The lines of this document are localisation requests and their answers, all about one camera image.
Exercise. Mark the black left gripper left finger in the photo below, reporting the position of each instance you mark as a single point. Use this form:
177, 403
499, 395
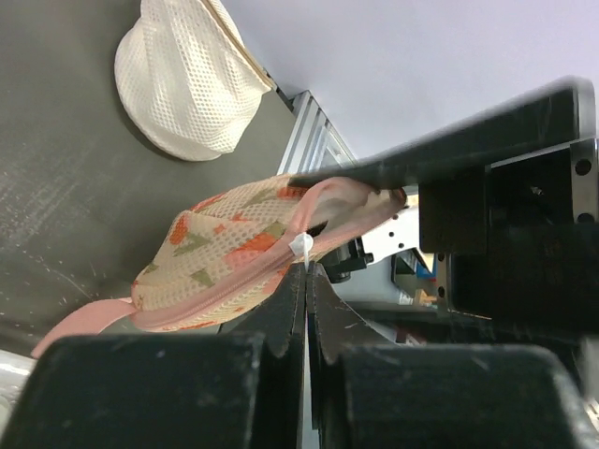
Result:
240, 389

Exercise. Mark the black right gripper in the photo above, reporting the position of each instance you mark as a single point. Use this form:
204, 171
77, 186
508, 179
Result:
509, 204

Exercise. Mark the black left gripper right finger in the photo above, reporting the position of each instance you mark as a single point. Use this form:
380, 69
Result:
469, 384

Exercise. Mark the floral mesh laundry bag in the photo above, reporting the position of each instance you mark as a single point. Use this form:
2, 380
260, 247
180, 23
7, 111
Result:
229, 253

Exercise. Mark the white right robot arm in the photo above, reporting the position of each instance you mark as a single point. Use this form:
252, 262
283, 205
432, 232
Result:
393, 236

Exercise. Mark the white mesh laundry bag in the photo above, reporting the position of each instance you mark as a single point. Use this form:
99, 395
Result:
186, 80

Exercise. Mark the white zip tie pull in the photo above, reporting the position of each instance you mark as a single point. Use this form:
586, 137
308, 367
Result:
301, 246

